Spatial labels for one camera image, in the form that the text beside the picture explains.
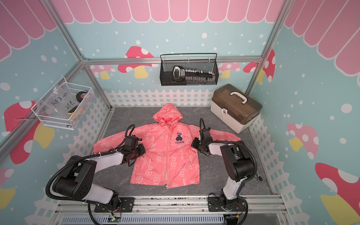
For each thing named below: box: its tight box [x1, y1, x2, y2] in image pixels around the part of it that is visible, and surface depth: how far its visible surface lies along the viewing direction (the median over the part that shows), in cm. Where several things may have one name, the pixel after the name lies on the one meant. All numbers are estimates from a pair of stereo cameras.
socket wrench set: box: [172, 65, 216, 84], surface depth 91 cm
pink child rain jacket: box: [93, 103, 242, 189], surface depth 92 cm
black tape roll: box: [75, 90, 88, 103], surface depth 82 cm
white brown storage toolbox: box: [210, 83, 263, 135], surface depth 100 cm
